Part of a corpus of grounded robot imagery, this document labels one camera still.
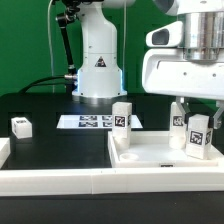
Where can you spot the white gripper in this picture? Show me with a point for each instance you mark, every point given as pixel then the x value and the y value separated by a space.
pixel 165 72

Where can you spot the white square tabletop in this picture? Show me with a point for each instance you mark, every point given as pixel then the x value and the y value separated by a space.
pixel 150 149

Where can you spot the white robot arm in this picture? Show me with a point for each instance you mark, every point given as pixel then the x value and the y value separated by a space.
pixel 185 59

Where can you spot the white marker tag sheet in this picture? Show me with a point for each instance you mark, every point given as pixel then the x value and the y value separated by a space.
pixel 91 122

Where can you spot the white U-shaped obstacle fence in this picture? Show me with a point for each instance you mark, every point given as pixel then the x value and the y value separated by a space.
pixel 80 164

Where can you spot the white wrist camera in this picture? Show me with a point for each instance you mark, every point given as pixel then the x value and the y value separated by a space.
pixel 168 36

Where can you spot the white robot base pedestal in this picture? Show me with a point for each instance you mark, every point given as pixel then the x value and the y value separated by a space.
pixel 99 78

